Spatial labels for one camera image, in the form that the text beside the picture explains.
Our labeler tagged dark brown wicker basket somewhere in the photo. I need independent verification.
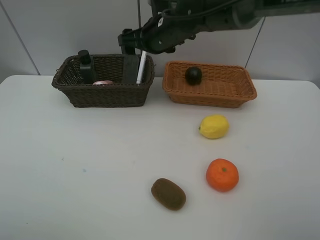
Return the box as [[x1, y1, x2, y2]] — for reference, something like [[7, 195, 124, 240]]
[[51, 54, 155, 108]]

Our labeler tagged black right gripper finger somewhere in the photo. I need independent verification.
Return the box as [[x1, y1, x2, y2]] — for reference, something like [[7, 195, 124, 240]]
[[121, 45, 136, 56]]

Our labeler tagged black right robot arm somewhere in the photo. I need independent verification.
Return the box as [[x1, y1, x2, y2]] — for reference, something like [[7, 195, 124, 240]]
[[118, 0, 320, 55]]

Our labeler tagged yellow lemon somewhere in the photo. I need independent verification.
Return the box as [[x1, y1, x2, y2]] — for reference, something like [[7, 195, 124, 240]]
[[198, 114, 230, 139]]

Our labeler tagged orange tangerine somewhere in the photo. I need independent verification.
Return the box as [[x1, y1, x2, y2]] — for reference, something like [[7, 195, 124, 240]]
[[205, 158, 239, 193]]

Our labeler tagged white marker pink cap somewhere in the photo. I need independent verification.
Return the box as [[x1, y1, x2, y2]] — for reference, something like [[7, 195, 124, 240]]
[[136, 50, 147, 85]]

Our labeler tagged orange wicker basket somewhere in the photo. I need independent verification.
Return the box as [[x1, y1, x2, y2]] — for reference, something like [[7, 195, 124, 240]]
[[162, 61, 258, 108]]

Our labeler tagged dark green pump bottle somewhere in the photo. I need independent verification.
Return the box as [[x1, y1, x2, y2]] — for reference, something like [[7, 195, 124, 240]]
[[78, 49, 97, 85]]

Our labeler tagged pink bottle white cap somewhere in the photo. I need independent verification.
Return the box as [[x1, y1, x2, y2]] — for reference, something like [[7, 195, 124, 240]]
[[93, 80, 113, 86]]

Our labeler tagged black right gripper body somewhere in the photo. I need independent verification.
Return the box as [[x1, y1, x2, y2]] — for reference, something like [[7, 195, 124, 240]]
[[118, 15, 199, 55]]

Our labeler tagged brown kiwi fruit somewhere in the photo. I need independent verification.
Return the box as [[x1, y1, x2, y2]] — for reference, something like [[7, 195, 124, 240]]
[[151, 178, 187, 211]]

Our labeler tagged dark purple mangosteen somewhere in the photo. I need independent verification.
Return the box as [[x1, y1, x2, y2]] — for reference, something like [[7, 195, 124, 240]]
[[185, 66, 203, 86]]

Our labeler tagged black whiteboard eraser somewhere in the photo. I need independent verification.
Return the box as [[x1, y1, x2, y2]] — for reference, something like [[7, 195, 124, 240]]
[[122, 55, 140, 84]]

